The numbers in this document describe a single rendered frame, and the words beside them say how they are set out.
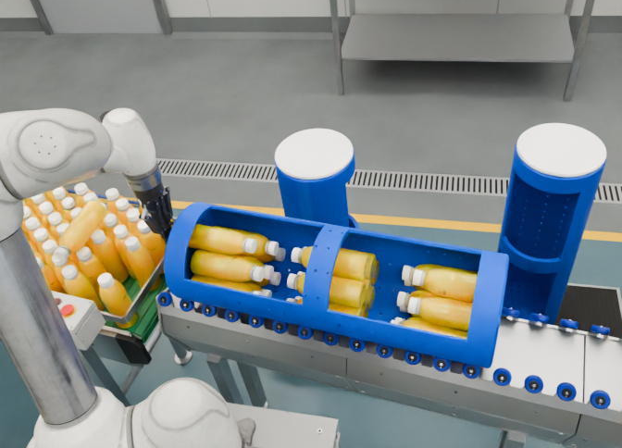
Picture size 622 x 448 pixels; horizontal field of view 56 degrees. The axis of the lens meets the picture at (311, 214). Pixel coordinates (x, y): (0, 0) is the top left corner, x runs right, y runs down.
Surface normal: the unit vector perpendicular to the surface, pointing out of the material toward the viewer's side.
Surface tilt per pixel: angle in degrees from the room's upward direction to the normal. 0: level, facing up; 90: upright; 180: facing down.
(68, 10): 90
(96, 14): 90
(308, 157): 0
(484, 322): 51
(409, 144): 0
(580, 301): 0
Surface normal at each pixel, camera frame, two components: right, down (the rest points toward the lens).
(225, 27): -0.22, 0.51
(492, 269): -0.10, -0.73
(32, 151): 0.34, 0.04
